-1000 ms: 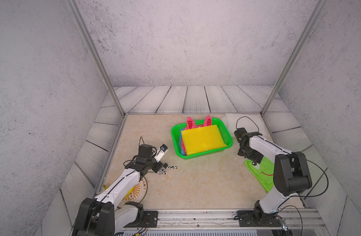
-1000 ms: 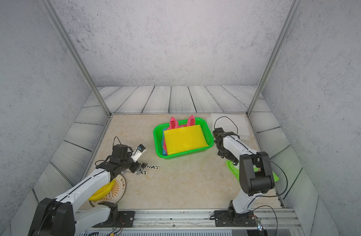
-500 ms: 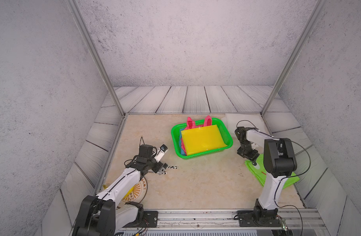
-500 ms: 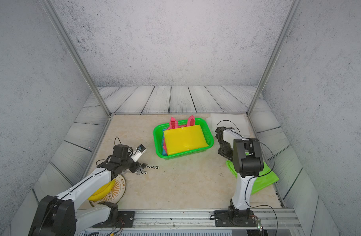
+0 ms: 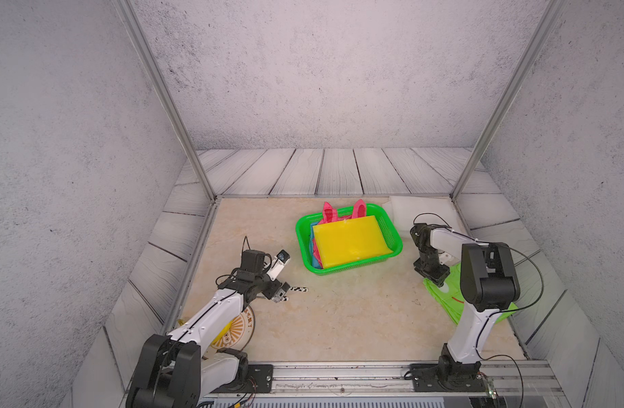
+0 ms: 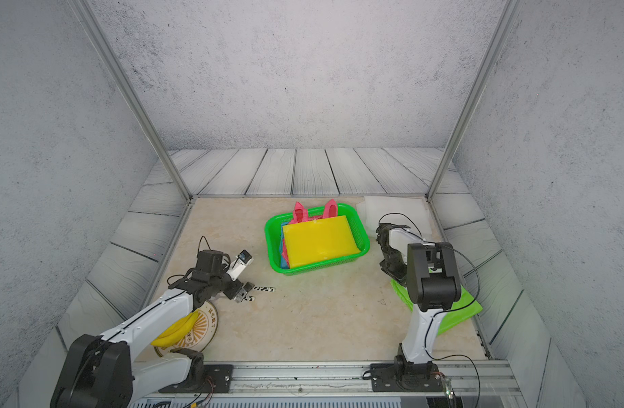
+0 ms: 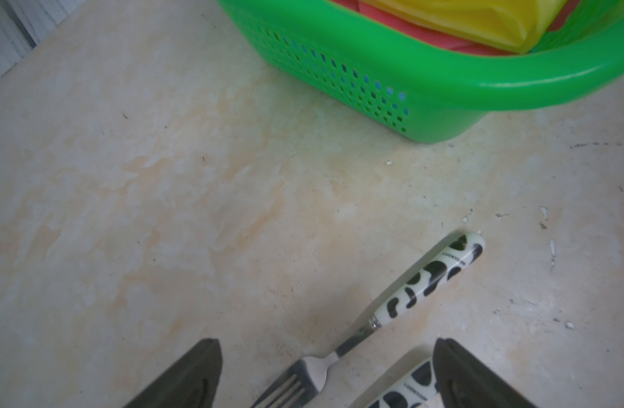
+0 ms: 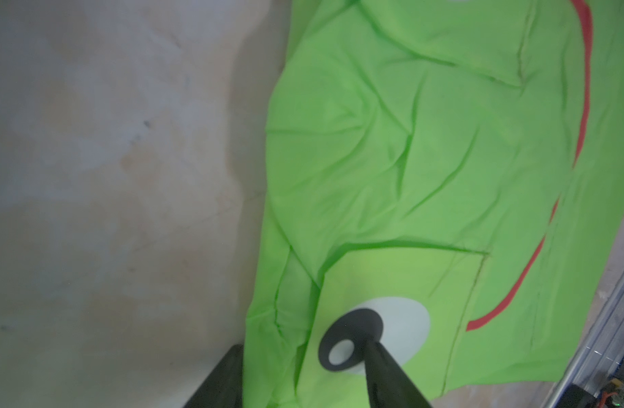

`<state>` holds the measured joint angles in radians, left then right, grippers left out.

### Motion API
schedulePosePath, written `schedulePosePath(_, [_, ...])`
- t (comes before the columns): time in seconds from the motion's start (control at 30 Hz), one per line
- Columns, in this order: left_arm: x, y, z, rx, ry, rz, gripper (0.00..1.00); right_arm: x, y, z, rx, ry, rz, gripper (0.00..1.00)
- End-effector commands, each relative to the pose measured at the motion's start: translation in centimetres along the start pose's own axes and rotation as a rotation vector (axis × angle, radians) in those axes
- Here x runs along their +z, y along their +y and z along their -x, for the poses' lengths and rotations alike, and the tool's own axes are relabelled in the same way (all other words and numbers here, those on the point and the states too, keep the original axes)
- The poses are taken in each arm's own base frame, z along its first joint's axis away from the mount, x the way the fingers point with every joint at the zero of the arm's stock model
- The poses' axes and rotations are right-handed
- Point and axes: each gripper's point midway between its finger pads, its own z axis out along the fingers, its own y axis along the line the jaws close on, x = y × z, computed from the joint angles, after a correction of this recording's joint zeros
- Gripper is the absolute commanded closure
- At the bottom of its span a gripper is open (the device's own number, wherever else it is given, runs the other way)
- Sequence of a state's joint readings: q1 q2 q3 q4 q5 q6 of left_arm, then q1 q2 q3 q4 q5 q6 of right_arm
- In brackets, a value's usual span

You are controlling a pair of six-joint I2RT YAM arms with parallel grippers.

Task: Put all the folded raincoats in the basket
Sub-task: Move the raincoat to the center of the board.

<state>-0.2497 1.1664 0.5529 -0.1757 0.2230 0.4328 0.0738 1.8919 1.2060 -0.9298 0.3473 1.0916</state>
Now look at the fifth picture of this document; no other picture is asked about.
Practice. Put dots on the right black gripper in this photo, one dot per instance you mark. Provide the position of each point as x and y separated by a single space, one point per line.
437 277

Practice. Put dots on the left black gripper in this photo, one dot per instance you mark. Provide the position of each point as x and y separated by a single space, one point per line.
272 291

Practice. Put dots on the blue raincoat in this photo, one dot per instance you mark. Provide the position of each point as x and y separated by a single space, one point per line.
313 249

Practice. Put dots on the green plastic basket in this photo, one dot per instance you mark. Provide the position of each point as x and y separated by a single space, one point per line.
390 234

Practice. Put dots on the green frog raincoat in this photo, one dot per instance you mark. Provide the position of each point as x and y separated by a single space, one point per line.
452 301

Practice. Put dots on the white raincoat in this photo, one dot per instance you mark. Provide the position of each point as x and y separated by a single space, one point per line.
406 211

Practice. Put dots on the yellow raincoat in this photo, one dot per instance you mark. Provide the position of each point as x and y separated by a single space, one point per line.
348 241

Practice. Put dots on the pink bunny raincoat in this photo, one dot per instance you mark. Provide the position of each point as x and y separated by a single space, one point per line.
330 214

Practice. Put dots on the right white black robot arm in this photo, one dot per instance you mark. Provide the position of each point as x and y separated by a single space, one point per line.
478 275

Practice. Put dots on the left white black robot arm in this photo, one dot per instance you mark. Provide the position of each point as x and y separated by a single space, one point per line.
171 369

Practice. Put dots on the round patterned plate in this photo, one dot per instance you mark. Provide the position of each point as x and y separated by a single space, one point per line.
240 333

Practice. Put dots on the yellow bananas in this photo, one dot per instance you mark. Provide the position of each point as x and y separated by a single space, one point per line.
221 336

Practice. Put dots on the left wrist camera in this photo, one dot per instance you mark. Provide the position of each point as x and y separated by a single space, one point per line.
252 261

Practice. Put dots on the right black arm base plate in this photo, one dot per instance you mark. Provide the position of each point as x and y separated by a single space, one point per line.
448 375

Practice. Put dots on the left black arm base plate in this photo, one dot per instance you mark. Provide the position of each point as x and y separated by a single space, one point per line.
242 376

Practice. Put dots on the aluminium front rail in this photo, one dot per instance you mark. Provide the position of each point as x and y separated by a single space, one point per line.
509 384

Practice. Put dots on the right metal corner post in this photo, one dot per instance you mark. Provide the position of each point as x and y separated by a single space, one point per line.
546 24

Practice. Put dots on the metal corner post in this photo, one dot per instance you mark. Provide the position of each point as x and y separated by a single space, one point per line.
145 54
546 24

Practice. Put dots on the left metal corner post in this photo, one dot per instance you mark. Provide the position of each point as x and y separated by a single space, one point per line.
145 54

